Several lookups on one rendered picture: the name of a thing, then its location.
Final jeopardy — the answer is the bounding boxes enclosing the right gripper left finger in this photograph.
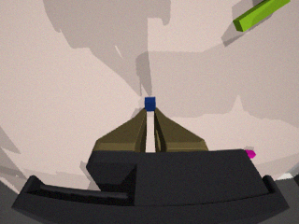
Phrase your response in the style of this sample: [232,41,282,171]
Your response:
[92,107,147,152]

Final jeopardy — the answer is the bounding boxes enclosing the small magenta block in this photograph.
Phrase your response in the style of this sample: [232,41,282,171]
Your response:
[245,150,256,159]

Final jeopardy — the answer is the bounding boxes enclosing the small blue block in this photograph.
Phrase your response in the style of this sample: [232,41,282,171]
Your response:
[145,97,156,112]

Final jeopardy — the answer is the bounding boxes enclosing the lime green rod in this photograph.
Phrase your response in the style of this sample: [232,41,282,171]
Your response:
[233,0,291,32]

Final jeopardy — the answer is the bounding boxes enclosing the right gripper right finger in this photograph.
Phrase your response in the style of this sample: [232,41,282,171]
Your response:
[154,107,208,152]

